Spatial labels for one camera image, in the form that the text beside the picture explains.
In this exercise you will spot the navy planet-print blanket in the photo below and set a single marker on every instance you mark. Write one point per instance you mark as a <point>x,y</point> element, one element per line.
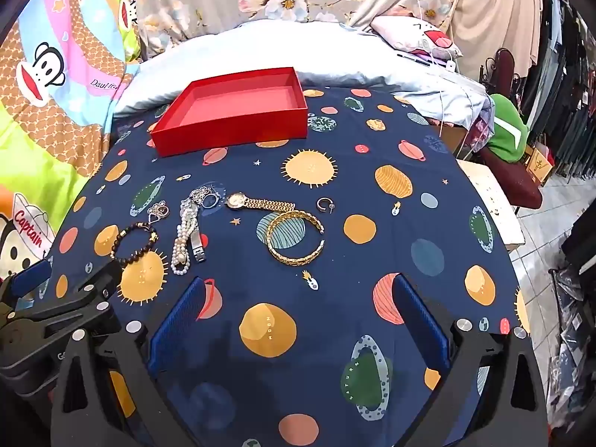
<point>326,288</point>

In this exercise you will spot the silver wrist watch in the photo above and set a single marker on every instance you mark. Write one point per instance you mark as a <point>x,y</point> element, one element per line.
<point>198,242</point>

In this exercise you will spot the pink plush pillow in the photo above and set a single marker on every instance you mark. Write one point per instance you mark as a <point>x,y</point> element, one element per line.
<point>400,32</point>

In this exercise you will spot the row of hanging clothes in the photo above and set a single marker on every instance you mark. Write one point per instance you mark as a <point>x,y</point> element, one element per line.
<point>558,79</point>

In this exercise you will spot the black pen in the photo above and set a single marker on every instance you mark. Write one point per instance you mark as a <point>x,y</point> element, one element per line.
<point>412,57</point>

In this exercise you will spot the beige curtain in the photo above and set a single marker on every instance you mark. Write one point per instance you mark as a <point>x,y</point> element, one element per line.
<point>493,18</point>

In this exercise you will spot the small hoop earring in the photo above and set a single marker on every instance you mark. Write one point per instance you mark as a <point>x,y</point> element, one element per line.
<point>321,202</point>

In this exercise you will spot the light blue duvet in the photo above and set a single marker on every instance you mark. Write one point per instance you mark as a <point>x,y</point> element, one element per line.
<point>233,46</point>

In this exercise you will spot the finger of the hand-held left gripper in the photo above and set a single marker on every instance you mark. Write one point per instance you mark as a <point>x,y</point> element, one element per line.
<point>32,274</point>
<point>100,280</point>

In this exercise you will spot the pile of plastic-wrapped clothes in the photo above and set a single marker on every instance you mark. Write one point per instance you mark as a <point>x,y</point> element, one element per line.
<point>572,335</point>

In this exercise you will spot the red cardboard box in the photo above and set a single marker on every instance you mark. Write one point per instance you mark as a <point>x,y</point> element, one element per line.
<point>223,135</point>

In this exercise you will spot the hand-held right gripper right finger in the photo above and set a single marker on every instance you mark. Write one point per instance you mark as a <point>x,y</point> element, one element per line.
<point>419,321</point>

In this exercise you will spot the colourful monkey-print blanket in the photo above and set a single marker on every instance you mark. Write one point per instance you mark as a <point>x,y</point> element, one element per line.
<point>56,102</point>

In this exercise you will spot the green cloth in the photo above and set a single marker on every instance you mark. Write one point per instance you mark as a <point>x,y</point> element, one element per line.
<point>505,135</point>

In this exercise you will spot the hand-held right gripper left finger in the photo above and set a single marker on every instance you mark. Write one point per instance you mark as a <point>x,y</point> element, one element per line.
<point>177,321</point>

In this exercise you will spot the maroon chair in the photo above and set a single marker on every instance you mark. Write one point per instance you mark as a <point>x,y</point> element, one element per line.
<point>517,181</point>

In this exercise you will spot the brown paper box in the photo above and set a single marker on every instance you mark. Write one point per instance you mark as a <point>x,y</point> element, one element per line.
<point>540,163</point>

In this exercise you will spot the gold wrist watch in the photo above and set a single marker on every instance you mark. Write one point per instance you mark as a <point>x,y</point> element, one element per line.
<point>237,201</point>

